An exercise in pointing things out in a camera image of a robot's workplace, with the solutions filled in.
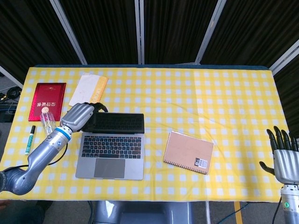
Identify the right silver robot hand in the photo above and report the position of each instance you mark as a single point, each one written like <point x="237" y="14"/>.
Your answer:
<point x="285" y="163"/>

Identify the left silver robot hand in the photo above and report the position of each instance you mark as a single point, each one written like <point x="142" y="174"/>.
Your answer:
<point x="75" y="115"/>

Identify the grey laptop with black keyboard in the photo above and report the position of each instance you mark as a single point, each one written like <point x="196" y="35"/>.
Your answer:
<point x="111" y="147"/>

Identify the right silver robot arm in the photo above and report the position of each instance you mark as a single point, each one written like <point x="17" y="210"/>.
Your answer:
<point x="290" y="203"/>

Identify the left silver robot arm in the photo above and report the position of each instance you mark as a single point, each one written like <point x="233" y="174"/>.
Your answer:
<point x="35" y="163"/>

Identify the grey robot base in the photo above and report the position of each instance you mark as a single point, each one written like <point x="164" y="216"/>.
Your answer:
<point x="142" y="212"/>

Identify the clear plastic bottle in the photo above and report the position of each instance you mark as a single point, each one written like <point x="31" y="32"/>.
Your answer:
<point x="48" y="122"/>

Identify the white and yellow envelope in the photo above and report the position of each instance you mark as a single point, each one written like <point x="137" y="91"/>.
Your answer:
<point x="87" y="89"/>

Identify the red certificate folder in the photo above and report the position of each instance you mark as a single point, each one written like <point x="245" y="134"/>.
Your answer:
<point x="46" y="101"/>

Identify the green marker pen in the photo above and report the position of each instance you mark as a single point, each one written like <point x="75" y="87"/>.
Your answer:
<point x="30" y="140"/>

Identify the brown spiral notebook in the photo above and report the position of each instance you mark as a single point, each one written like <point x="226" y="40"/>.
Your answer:
<point x="188" y="152"/>

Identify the yellow checkered tablecloth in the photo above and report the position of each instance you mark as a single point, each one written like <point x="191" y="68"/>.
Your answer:
<point x="187" y="105"/>

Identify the black folding screen with frames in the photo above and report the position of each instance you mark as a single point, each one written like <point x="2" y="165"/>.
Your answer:
<point x="149" y="30"/>

